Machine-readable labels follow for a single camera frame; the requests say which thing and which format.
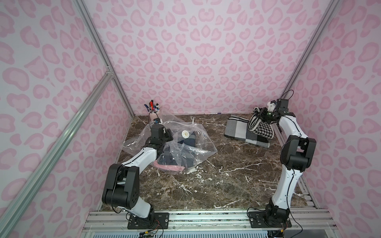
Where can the grey white checked blanket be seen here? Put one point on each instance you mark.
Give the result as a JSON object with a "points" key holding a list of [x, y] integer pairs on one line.
{"points": [[237, 128]]}

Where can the black white houndstooth blanket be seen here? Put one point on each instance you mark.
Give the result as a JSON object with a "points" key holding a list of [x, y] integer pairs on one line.
{"points": [[257, 125]]}

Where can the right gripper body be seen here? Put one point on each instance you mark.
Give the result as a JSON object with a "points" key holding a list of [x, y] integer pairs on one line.
{"points": [[266, 115]]}

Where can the clear plastic vacuum bag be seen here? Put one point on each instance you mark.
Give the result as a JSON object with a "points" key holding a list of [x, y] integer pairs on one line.
{"points": [[205, 148]]}

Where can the pink pen cup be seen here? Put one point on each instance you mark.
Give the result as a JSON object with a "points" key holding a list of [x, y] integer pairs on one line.
{"points": [[153, 115]]}

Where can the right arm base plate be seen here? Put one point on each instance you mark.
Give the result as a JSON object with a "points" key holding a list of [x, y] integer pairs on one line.
{"points": [[258, 220]]}

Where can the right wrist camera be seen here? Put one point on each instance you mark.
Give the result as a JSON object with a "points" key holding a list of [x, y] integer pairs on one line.
{"points": [[278, 106]]}

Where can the pink folded blanket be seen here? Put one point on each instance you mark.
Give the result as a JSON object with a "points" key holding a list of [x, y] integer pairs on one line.
{"points": [[168, 168]]}

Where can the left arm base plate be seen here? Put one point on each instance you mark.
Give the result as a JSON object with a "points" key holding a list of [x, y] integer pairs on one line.
{"points": [[155, 220]]}

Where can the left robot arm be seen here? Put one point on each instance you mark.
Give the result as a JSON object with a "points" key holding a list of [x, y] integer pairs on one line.
{"points": [[122, 185]]}

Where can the dark blanket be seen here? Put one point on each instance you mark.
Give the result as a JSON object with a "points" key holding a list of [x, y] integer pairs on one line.
{"points": [[180, 152]]}

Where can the white bag valve cap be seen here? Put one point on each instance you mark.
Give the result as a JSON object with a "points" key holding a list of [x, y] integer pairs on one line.
{"points": [[185, 134]]}

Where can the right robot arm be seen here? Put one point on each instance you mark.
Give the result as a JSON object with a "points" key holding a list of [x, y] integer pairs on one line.
{"points": [[296, 156]]}

